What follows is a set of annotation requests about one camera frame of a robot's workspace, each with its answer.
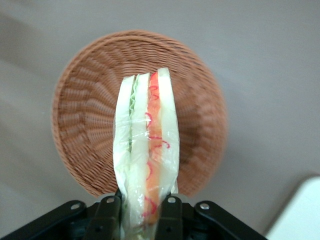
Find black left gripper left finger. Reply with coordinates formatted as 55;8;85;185
86;194;124;240

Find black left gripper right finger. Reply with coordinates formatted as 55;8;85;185
153;196;186;240

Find triangle sandwich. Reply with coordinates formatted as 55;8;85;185
111;66;181;240

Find round brown wicker basket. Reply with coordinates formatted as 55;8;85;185
51;29;229;198

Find cream plastic tray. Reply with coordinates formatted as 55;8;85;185
264;173;320;240

